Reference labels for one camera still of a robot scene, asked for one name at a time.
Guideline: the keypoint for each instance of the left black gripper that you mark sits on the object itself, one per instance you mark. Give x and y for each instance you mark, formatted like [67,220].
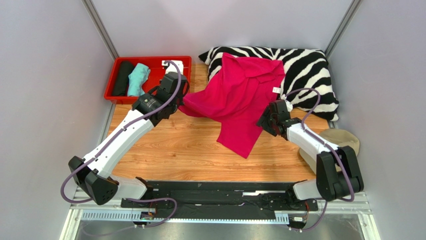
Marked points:
[180,100]

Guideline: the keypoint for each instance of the rolled teal t shirt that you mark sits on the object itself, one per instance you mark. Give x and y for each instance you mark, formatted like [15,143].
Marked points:
[137,78]

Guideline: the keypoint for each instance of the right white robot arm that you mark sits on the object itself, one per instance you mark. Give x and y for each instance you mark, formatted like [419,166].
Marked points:
[338,175]

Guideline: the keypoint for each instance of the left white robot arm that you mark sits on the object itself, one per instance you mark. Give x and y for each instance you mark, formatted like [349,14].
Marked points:
[93,172]

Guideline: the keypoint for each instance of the beige baseball cap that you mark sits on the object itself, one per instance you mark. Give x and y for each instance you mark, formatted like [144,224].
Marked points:
[339,137]

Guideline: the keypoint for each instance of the magenta t shirt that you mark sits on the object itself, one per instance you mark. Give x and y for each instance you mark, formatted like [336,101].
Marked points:
[236,97]

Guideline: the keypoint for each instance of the aluminium frame rail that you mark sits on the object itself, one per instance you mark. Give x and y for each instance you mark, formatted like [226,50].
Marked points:
[338,220]

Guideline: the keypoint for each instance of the zebra print pillow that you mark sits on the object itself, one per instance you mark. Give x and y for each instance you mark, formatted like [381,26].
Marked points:
[306,70]

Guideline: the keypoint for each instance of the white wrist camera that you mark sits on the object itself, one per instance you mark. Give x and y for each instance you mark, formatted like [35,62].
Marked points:
[287,104]
[173,66]

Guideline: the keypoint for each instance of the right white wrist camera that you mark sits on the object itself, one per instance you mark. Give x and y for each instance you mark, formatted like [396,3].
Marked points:
[287,104]

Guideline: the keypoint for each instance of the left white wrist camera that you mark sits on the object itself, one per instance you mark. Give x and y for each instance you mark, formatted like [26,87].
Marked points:
[173,66]

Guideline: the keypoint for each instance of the rolled black t shirt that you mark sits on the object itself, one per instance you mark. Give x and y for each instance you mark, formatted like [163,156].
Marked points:
[122,79]

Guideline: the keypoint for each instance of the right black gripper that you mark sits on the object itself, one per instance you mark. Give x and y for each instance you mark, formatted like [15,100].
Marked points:
[266,120]

